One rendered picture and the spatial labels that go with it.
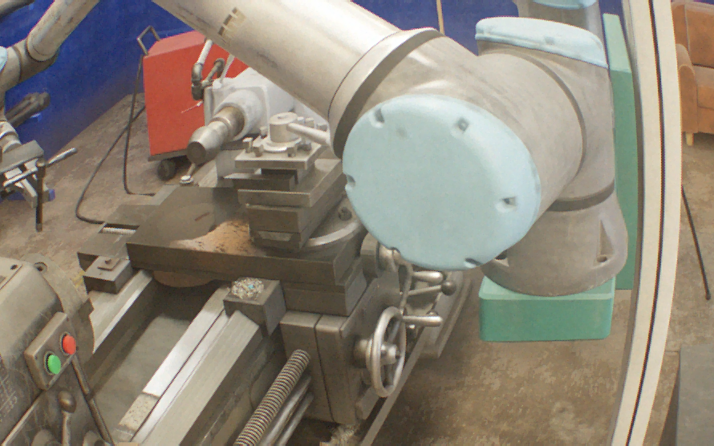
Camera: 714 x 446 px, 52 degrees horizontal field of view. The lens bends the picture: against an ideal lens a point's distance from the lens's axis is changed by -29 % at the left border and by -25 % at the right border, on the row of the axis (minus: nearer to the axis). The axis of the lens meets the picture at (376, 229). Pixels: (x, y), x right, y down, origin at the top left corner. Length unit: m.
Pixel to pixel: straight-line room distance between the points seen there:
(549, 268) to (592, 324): 0.09
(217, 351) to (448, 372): 1.45
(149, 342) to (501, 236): 1.48
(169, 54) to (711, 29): 3.36
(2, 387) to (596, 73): 0.84
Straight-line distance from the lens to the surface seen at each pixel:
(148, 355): 2.08
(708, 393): 1.60
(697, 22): 5.24
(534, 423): 2.85
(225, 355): 1.82
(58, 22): 1.44
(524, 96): 0.77
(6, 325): 1.14
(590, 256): 0.94
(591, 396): 2.95
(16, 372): 1.12
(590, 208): 0.93
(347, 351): 1.99
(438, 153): 0.72
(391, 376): 2.06
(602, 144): 0.92
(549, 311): 0.95
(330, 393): 2.05
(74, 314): 1.48
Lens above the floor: 1.83
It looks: 27 degrees down
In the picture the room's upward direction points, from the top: 6 degrees counter-clockwise
